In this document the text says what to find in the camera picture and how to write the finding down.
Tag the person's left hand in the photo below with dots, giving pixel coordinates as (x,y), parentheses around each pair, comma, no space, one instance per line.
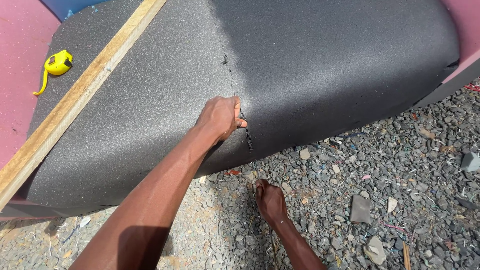
(217,116)

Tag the person's right hand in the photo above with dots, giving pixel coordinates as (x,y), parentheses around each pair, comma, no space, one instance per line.
(270,202)

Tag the person's right fingers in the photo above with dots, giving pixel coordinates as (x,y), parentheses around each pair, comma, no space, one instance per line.
(259,190)

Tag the dark grey foam sheet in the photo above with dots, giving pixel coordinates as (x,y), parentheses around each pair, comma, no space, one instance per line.
(300,75)

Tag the red fabric scrap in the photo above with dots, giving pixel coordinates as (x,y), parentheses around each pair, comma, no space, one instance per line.
(232,173)

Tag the flat grey foam scrap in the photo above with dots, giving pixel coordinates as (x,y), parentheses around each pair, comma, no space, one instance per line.
(360,209)

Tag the pale flat stone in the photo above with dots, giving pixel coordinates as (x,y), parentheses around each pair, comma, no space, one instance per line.
(375,250)

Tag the small wooden stick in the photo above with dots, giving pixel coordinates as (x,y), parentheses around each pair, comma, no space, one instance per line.
(406,257)

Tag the long wooden plank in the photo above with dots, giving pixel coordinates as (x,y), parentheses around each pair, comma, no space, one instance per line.
(75,99)

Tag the chunky grey foam scrap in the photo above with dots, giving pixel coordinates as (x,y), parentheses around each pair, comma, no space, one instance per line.
(470,162)

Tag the red thread bundle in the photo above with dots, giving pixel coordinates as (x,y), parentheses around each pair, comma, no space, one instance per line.
(472,87)

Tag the yellow tape measure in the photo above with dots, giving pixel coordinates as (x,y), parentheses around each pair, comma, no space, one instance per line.
(57,64)

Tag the blue foam piece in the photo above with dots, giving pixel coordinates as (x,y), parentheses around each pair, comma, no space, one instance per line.
(67,6)

